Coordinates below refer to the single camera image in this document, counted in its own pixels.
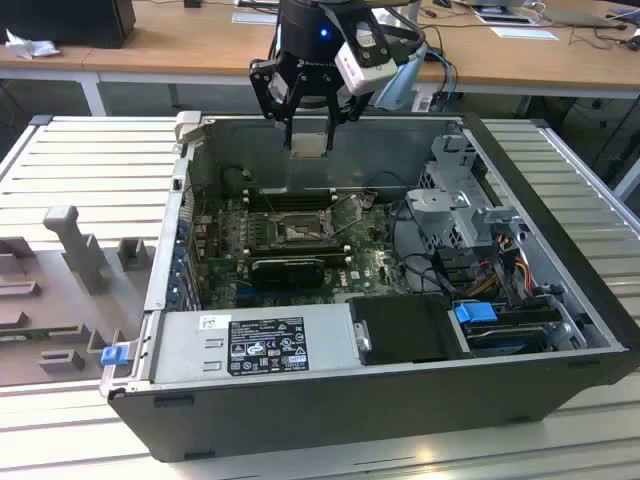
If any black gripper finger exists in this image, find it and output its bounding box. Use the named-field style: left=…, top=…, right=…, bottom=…
left=248, top=58, right=306, bottom=151
left=317, top=73, right=374, bottom=151

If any metal drive cage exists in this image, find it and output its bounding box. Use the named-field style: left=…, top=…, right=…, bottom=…
left=403, top=133, right=531, bottom=281

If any black monitor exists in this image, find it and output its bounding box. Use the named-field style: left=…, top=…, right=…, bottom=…
left=0, top=0, right=137, bottom=50

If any wooden desk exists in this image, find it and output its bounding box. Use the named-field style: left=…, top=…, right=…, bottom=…
left=0, top=0, right=640, bottom=101

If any grey parts rack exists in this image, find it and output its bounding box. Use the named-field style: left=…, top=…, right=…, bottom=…
left=0, top=203, right=154, bottom=387

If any green circuit board stick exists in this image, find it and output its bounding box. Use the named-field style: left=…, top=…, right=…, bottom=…
left=0, top=327, right=76, bottom=345

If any silver CPU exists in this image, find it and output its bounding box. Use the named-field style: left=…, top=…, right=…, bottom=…
left=289, top=131, right=328, bottom=160

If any coloured wire bundle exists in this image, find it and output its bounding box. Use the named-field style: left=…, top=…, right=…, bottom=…
left=469, top=234, right=539, bottom=301

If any grey laptop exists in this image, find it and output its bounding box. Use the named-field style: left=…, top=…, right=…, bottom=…
left=542, top=0, right=634, bottom=29

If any green motherboard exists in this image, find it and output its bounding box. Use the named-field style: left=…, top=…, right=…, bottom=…
left=192, top=192, right=416, bottom=309

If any crumpled white paper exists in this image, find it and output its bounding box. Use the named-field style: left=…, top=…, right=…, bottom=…
left=3, top=27, right=62, bottom=61

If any metal socket cover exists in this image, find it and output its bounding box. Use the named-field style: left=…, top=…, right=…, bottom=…
left=327, top=192, right=374, bottom=239

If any pale blue teach pendant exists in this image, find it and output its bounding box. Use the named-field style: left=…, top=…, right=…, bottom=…
left=373, top=43, right=431, bottom=112

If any black RAM slot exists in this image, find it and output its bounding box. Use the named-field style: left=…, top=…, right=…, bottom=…
left=244, top=188, right=337, bottom=197
left=244, top=194, right=337, bottom=202
left=248, top=257, right=350, bottom=267
left=244, top=199, right=337, bottom=207
left=244, top=204, right=337, bottom=212
left=248, top=251, right=348, bottom=259
left=248, top=245, right=347, bottom=253
left=248, top=239, right=346, bottom=248

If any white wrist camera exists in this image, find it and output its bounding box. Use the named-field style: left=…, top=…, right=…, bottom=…
left=333, top=22, right=399, bottom=97

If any grey case latch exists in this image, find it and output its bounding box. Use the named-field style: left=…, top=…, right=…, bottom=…
left=173, top=110, right=204, bottom=151

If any hard disk in blue carrier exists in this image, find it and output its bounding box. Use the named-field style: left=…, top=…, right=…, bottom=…
left=452, top=301, right=564, bottom=357

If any black plastic shroud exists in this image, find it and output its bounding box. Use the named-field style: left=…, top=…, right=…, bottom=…
left=346, top=293, right=475, bottom=366

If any blue plastic latch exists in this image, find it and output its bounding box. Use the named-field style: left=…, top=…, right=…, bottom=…
left=100, top=345, right=127, bottom=369

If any silver power supply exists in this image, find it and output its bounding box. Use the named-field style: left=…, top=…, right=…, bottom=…
left=142, top=303, right=362, bottom=386

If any black power supply label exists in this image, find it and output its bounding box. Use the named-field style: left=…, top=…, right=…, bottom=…
left=227, top=315, right=310, bottom=374

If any black PC case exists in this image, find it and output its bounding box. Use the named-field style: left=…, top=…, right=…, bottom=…
left=99, top=110, right=640, bottom=464

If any black graphics card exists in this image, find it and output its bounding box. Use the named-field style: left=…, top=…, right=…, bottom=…
left=249, top=256, right=327, bottom=290

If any CPU socket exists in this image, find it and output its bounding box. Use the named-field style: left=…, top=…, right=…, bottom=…
left=269, top=209, right=334, bottom=247

